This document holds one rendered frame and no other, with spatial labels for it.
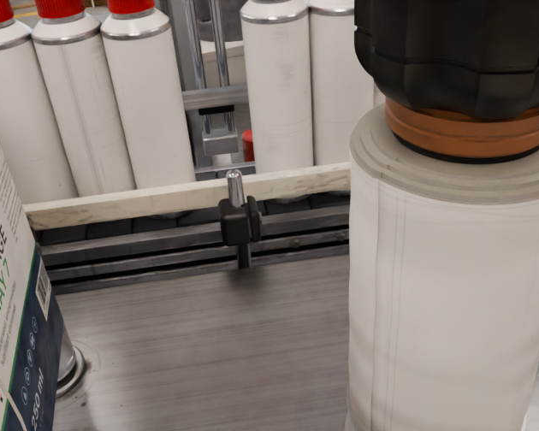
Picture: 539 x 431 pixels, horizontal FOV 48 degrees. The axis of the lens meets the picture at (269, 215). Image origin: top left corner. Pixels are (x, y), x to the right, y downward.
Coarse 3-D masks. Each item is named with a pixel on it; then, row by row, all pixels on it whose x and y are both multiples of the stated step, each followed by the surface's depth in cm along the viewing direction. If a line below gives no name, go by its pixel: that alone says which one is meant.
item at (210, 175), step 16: (208, 176) 58; (224, 176) 57; (320, 192) 54; (208, 208) 53; (272, 208) 52; (288, 208) 52; (304, 208) 52; (320, 208) 52; (96, 224) 52; (112, 224) 52; (128, 224) 52; (144, 224) 52; (160, 224) 51; (176, 224) 52; (192, 224) 52; (48, 240) 51; (64, 240) 51; (80, 240) 51
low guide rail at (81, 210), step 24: (312, 168) 50; (336, 168) 50; (120, 192) 49; (144, 192) 49; (168, 192) 49; (192, 192) 49; (216, 192) 50; (264, 192) 50; (288, 192) 50; (312, 192) 51; (48, 216) 49; (72, 216) 49; (96, 216) 49; (120, 216) 50
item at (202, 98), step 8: (208, 88) 54; (216, 88) 54; (224, 88) 54; (232, 88) 54; (240, 88) 54; (184, 96) 53; (192, 96) 53; (200, 96) 53; (208, 96) 53; (216, 96) 53; (224, 96) 54; (232, 96) 54; (240, 96) 54; (184, 104) 53; (192, 104) 54; (200, 104) 54; (208, 104) 54; (216, 104) 54; (224, 104) 54
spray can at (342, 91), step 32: (320, 0) 45; (352, 0) 44; (320, 32) 46; (352, 32) 45; (320, 64) 47; (352, 64) 46; (320, 96) 49; (352, 96) 48; (320, 128) 50; (352, 128) 49; (320, 160) 52
